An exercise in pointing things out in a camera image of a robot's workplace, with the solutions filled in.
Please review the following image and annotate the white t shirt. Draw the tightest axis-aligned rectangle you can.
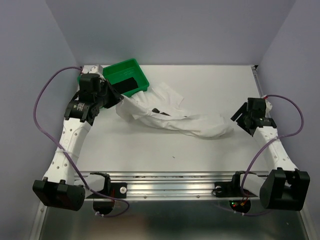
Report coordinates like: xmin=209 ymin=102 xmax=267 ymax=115
xmin=115 ymin=82 xmax=234 ymax=139

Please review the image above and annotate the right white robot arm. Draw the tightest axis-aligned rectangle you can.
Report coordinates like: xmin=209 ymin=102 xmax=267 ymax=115
xmin=230 ymin=95 xmax=311 ymax=211

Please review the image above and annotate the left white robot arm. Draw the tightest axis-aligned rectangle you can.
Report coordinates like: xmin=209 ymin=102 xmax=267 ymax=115
xmin=32 ymin=72 xmax=123 ymax=211

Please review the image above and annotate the black rolled t shirt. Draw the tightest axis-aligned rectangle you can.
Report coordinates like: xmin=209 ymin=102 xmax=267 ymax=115
xmin=111 ymin=77 xmax=138 ymax=94

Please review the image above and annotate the green plastic bin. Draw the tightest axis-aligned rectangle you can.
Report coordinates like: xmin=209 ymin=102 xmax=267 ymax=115
xmin=103 ymin=58 xmax=150 ymax=98

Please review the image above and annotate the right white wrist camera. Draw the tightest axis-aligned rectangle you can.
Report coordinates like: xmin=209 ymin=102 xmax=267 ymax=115
xmin=261 ymin=95 xmax=273 ymax=113

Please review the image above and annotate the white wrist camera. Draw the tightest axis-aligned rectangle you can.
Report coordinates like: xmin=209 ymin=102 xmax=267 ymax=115
xmin=81 ymin=64 xmax=103 ymax=76
xmin=261 ymin=95 xmax=273 ymax=113

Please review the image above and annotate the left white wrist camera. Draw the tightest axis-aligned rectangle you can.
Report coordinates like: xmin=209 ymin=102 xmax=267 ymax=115
xmin=81 ymin=64 xmax=103 ymax=76

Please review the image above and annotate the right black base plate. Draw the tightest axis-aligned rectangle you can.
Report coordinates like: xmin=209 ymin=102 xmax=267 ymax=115
xmin=211 ymin=181 xmax=257 ymax=198

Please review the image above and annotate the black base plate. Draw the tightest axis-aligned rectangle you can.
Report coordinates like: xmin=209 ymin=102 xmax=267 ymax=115
xmin=211 ymin=181 xmax=257 ymax=198
xmin=88 ymin=182 xmax=127 ymax=199

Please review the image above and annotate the aluminium frame rail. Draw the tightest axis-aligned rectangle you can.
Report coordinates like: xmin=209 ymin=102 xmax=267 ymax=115
xmin=83 ymin=171 xmax=268 ymax=201

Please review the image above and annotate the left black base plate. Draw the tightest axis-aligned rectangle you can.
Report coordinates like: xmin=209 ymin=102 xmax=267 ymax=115
xmin=88 ymin=182 xmax=127 ymax=199

